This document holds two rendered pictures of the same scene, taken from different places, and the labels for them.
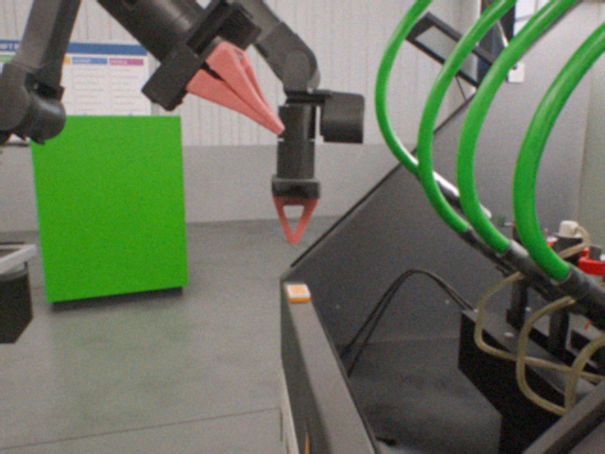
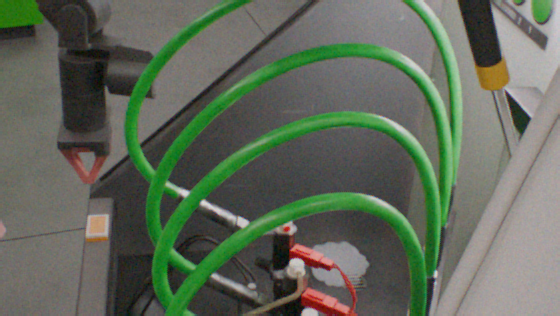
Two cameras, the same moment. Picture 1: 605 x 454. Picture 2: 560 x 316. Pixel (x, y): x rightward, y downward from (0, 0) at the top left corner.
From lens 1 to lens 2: 0.52 m
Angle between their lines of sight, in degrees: 19
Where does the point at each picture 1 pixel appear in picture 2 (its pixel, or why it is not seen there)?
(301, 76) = (78, 33)
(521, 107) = (359, 21)
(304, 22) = not seen: outside the picture
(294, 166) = (79, 121)
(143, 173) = not seen: outside the picture
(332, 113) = (116, 73)
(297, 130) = (79, 86)
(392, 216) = (211, 133)
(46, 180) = not seen: outside the picture
